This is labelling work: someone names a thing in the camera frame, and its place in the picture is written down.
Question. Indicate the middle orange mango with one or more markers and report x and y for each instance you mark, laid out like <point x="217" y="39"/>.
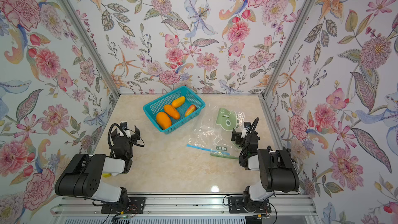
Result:
<point x="172" y="112"/>

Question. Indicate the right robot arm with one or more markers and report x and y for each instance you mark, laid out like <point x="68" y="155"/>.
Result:
<point x="276" y="168"/>

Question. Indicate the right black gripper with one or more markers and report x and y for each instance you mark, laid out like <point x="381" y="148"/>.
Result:
<point x="238" y="141"/>

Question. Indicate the clear blue-zipper bag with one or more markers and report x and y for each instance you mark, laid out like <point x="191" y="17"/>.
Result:
<point x="210" y="137"/>

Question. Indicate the teal plastic basket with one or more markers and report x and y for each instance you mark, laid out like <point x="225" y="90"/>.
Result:
<point x="151" y="109"/>

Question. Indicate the yellow green cube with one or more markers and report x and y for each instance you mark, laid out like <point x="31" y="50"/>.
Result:
<point x="106" y="175"/>

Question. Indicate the right corner aluminium post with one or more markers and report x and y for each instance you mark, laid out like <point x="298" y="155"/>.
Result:
<point x="291" y="40"/>

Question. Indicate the green printed zip-top bag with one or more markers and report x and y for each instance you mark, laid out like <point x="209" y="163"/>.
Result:
<point x="228" y="120"/>

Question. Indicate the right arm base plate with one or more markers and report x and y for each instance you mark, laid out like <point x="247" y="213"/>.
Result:
<point x="238" y="205"/>

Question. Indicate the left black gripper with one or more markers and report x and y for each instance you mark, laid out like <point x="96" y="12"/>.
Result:
<point x="133" y="137"/>

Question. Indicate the aluminium front rail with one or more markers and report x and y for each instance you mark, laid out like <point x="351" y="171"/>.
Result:
<point x="213" y="208"/>

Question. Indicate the red yellow mango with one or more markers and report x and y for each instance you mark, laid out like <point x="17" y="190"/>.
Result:
<point x="190" y="110"/>

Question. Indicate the corner aluminium post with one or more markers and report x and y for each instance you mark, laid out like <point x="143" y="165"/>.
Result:
<point x="291" y="40"/>
<point x="86" y="40"/>

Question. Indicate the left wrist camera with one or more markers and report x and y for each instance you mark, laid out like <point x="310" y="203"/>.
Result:
<point x="124" y="126"/>

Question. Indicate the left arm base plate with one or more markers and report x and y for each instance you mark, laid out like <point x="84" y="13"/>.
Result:
<point x="133" y="205"/>

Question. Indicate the black microphone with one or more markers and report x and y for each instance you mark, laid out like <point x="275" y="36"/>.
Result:
<point x="296" y="166"/>

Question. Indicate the large orange mango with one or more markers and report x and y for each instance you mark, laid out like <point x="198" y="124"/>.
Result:
<point x="163" y="120"/>

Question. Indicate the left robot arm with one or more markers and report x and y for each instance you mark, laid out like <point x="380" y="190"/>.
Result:
<point x="82" y="177"/>

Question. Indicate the left corner aluminium post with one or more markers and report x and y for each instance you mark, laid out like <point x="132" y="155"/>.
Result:
<point x="86" y="40"/>

